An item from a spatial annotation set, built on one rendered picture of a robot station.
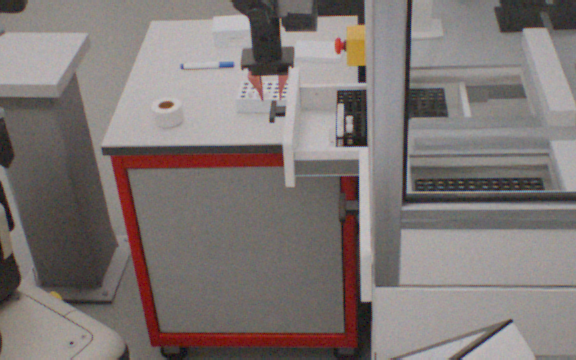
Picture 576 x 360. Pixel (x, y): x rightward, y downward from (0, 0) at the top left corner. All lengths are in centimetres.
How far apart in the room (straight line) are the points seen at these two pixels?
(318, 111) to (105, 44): 236
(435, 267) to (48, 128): 140
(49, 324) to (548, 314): 134
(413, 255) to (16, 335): 129
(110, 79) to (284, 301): 184
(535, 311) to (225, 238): 98
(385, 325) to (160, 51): 123
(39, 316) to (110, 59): 190
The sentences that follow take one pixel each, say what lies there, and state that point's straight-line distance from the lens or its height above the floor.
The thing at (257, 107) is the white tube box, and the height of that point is 78.
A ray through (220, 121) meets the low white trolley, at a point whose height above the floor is 76.
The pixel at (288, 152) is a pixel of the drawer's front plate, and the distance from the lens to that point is 166.
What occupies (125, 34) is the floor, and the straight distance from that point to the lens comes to 422.
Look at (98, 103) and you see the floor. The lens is 370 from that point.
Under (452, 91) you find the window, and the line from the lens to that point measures 114.
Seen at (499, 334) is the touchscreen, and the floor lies 120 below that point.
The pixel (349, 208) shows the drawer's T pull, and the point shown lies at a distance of 151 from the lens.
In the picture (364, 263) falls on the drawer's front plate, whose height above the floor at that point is 91.
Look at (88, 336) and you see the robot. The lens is 226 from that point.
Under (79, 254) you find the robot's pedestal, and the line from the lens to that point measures 270.
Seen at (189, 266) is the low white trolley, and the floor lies 38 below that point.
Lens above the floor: 185
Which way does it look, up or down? 36 degrees down
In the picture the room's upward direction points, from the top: 4 degrees counter-clockwise
